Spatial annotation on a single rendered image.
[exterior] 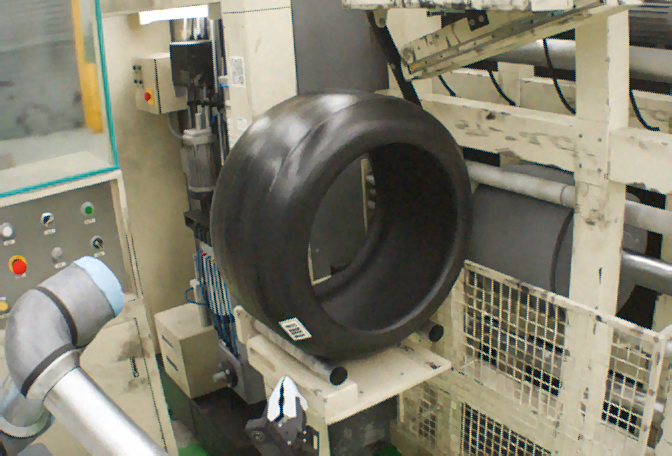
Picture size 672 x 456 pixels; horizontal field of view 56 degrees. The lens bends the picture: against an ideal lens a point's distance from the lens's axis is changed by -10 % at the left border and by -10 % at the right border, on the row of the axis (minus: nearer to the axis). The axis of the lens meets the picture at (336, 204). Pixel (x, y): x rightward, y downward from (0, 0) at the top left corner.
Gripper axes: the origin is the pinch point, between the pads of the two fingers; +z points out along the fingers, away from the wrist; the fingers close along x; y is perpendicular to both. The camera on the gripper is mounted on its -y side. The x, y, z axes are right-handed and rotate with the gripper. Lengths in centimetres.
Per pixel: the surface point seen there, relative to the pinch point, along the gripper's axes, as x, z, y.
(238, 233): -3.4, 27.3, -12.2
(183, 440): -119, 33, 107
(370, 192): -1, 74, 44
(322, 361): -2.7, 12.1, 19.2
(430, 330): 16.2, 22.2, 36.6
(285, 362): -15.6, 16.6, 24.4
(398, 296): 8, 34, 38
